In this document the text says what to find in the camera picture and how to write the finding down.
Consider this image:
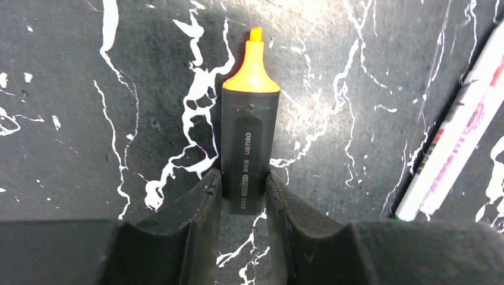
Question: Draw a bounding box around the black orange highlighter pen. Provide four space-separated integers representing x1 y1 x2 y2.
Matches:
221 27 280 216

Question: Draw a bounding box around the white green pen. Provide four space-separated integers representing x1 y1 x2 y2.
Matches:
393 22 503 221

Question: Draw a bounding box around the pink white pen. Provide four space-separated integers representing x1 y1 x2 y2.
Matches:
420 61 503 215

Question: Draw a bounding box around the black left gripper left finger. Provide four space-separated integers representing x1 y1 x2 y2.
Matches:
1 169 222 284

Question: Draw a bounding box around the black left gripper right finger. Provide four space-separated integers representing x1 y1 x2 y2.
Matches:
266 172 503 284

